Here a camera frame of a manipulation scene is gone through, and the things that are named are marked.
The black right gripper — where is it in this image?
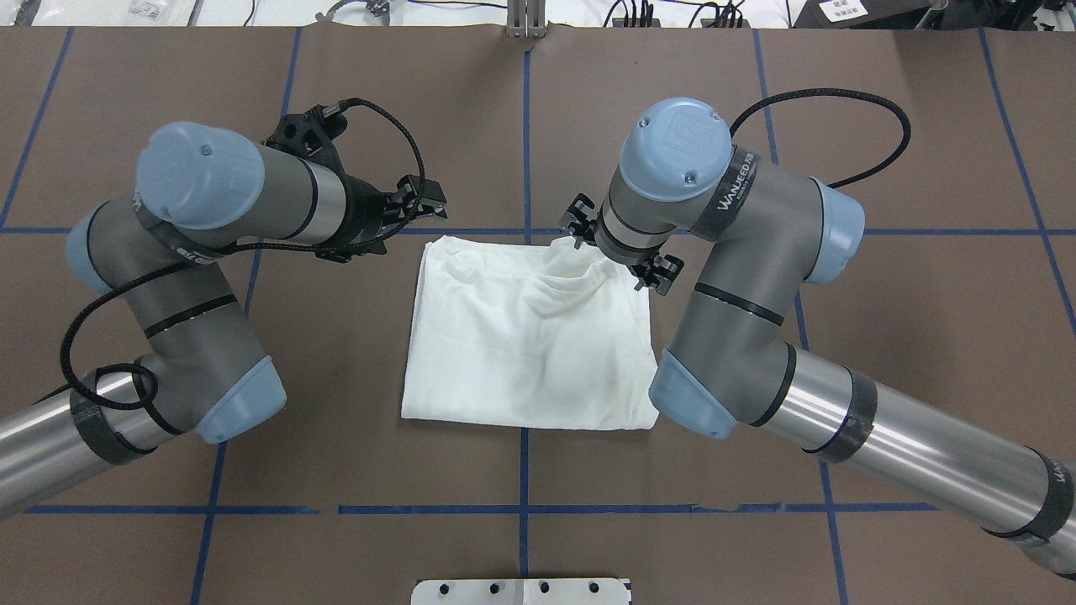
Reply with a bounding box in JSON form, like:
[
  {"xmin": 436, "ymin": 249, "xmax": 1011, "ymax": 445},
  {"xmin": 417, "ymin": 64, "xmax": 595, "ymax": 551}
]
[{"xmin": 560, "ymin": 194, "xmax": 684, "ymax": 295}]

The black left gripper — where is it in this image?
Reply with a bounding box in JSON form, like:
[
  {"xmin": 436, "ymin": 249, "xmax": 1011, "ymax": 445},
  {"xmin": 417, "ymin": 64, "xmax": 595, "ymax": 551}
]
[{"xmin": 315, "ymin": 175, "xmax": 447, "ymax": 263}]

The white long-sleeve printed shirt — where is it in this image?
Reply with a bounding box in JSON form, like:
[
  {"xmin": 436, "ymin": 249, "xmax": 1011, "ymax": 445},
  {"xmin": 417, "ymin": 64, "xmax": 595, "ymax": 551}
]
[{"xmin": 401, "ymin": 236, "xmax": 659, "ymax": 430}]

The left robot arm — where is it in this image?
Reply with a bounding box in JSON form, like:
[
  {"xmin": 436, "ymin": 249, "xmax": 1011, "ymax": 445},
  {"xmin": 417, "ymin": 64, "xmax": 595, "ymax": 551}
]
[{"xmin": 1, "ymin": 114, "xmax": 445, "ymax": 518}]

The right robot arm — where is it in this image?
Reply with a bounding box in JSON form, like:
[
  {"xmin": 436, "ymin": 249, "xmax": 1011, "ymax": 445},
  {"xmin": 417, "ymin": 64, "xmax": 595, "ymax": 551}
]
[{"xmin": 561, "ymin": 98, "xmax": 1075, "ymax": 581}]

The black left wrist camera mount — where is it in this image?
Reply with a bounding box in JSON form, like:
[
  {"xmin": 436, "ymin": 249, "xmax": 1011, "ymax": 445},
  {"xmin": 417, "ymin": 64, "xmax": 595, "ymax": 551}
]
[{"xmin": 261, "ymin": 104, "xmax": 346, "ymax": 175}]

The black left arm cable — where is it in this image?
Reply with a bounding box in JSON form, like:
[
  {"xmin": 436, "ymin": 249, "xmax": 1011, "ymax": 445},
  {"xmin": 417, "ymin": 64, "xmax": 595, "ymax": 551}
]
[{"xmin": 59, "ymin": 97, "xmax": 428, "ymax": 413}]

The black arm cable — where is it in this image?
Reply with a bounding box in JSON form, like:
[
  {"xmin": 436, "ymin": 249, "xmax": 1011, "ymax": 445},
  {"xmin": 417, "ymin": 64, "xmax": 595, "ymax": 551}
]
[
  {"xmin": 59, "ymin": 97, "xmax": 428, "ymax": 413},
  {"xmin": 730, "ymin": 88, "xmax": 912, "ymax": 189}
]

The grey aluminium camera post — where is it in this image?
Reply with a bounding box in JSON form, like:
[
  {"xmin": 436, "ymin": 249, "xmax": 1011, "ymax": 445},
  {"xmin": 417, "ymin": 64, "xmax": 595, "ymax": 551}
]
[{"xmin": 506, "ymin": 0, "xmax": 548, "ymax": 39}]

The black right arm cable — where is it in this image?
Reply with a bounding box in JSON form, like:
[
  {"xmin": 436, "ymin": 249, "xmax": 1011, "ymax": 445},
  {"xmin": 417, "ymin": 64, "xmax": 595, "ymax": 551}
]
[{"xmin": 730, "ymin": 88, "xmax": 912, "ymax": 189}]

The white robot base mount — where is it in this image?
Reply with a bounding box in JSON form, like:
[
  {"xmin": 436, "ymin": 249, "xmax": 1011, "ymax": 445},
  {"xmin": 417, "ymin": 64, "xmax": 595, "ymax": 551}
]
[{"xmin": 410, "ymin": 577, "xmax": 634, "ymax": 604}]

